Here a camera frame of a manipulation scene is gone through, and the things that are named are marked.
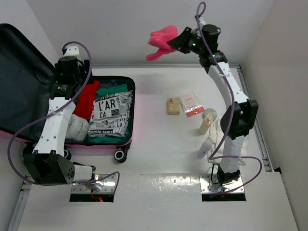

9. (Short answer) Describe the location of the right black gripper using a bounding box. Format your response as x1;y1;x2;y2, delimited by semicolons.
167;27;205;55

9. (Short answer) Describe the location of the pink towel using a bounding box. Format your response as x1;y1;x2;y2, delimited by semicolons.
146;25;179;62

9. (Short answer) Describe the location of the small yellow cardboard box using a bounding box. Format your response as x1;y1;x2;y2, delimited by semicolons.
167;98;180;115

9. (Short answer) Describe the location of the green printed shirt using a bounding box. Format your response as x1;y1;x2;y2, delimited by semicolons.
86;84;133;144

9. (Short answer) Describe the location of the black white newspaper print bag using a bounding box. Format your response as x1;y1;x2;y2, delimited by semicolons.
88;91;133;137

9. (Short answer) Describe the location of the white cloth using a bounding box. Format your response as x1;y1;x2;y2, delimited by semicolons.
207;118;249;164

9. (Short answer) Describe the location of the red cloth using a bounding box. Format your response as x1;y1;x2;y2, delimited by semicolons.
73;80;100;120

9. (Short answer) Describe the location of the white drawstring pouch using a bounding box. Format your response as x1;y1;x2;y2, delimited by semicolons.
65;114;89;141

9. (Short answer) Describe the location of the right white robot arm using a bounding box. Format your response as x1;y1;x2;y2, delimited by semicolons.
168;24;258;186

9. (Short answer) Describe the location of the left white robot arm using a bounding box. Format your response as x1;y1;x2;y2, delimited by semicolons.
24;56;94;185

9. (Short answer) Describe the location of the clear zip bag red label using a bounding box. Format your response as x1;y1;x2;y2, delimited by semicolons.
178;92;205;117

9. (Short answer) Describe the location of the amber liquid bottle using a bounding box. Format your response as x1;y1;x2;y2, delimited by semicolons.
199;113;214;135

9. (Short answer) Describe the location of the white pink spray bottle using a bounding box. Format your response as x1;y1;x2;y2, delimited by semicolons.
197;138;213;158

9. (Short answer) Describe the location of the pink suitcase with dark lining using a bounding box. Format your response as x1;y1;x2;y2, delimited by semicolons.
0;24;136;163

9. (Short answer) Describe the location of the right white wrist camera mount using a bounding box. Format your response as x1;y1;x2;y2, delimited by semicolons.
196;16;206;30

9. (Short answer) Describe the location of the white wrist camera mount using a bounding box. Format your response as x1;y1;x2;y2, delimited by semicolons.
63;45;81;60
196;16;206;30

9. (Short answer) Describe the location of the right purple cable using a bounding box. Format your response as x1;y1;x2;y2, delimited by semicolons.
194;1;262;195

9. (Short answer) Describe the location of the purple cable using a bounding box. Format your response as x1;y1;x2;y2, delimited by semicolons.
194;1;262;195
7;41;120;187

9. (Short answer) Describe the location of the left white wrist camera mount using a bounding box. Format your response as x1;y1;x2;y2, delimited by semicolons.
63;45;81;60

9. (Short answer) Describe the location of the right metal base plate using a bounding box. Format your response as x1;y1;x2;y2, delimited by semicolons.
199;173;244;194

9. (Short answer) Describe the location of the metal base plate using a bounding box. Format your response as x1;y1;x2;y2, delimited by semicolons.
71;174;118;194
199;173;244;194

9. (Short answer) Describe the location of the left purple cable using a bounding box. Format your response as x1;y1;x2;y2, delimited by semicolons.
7;41;120;187

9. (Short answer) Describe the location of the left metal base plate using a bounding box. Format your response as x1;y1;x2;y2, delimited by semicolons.
71;174;118;194

